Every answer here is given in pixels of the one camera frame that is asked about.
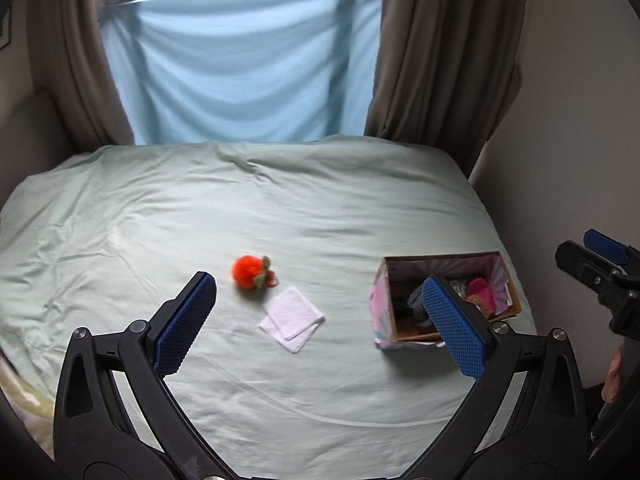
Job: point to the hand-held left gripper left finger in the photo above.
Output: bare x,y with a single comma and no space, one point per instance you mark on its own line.
182,325

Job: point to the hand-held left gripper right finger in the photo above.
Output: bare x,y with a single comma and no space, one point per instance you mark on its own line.
452,330

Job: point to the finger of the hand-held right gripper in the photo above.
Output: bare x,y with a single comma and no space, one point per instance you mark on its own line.
607,247
577,260

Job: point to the grey blue sock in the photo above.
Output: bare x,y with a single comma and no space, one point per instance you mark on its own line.
416,302

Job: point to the pink pouch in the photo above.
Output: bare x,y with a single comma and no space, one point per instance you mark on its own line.
481,294

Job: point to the cardboard box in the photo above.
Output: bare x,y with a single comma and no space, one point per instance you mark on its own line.
395,330

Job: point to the orange plush fruit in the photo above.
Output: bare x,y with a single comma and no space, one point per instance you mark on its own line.
247,271

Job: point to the white cloth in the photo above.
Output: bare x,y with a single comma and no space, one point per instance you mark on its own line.
292,317

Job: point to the person's right hand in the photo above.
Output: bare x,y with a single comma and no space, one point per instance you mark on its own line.
612,375

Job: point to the light green bed sheet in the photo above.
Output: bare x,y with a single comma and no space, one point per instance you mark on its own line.
250,200

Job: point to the beige padded headboard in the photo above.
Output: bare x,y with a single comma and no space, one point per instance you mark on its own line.
30,140

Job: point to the beige curtain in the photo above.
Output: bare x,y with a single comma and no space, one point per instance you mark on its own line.
440,60
75,60

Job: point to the light blue hanging cloth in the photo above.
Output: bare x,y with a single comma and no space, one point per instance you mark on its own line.
240,70

